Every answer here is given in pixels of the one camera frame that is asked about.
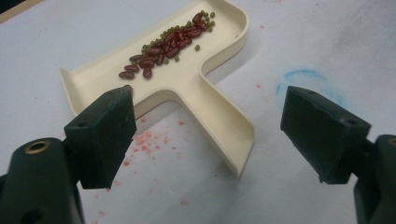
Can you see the cream plastic dustpan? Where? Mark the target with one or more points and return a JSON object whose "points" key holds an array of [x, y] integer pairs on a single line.
{"points": [[193, 84]]}

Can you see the wooden table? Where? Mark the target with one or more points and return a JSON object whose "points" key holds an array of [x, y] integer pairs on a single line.
{"points": [[15, 11]]}

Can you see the pile of red and green beans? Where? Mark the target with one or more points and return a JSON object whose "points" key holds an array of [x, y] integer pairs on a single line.
{"points": [[168, 46]]}

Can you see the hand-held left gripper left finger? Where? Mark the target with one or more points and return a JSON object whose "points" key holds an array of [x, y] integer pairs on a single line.
{"points": [[102, 140]]}

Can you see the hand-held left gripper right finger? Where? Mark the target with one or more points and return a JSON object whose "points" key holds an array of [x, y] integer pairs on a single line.
{"points": [[323, 137]]}

